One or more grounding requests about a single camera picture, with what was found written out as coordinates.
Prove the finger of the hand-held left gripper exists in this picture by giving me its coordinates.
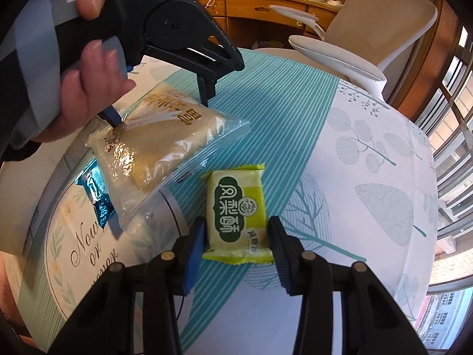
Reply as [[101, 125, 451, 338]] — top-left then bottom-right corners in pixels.
[[98, 104, 123, 128], [142, 4, 245, 107]]

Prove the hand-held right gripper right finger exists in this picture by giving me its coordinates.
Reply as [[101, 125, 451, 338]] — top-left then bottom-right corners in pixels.
[[268, 215, 420, 355]]

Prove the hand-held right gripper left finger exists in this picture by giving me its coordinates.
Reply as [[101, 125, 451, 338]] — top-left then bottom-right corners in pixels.
[[48, 225, 208, 355]]

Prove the clear packet of beige flatbread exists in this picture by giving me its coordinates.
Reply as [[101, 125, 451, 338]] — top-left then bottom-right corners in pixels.
[[87, 80, 252, 235]]

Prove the yellow-green pastry packet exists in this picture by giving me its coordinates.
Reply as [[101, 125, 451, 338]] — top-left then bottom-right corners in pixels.
[[201, 163, 274, 265]]

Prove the blue foil snack packet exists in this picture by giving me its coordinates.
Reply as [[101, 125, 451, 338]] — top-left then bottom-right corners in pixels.
[[74, 168, 116, 230]]

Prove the floral printed round box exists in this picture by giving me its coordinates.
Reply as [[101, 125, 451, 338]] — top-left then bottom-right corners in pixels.
[[17, 133, 195, 355]]

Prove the person's left forearm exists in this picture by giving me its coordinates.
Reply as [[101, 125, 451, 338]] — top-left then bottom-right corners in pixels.
[[0, 0, 80, 163]]

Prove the person's left hand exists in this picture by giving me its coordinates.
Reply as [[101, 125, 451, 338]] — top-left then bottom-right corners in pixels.
[[31, 0, 137, 144]]

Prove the wooden desk with drawers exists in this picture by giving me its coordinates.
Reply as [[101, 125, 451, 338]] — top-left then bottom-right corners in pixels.
[[192, 0, 355, 50]]

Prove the beige office chair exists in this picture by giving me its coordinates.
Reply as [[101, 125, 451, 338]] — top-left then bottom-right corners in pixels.
[[255, 0, 438, 99]]

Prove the metal window grille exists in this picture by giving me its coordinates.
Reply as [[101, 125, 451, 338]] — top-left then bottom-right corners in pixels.
[[414, 26, 473, 352]]

